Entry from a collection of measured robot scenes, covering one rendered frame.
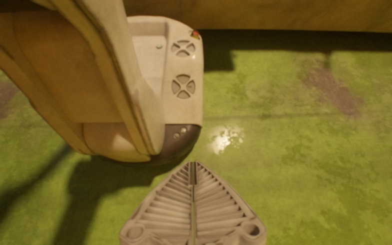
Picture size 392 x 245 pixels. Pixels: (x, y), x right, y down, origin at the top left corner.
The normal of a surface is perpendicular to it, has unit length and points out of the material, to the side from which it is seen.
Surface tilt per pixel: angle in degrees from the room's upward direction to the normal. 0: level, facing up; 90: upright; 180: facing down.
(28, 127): 0
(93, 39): 91
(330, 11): 90
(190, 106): 38
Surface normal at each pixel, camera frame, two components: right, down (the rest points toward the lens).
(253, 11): 0.04, 0.91
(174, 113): 0.03, 0.24
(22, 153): 0.02, -0.40
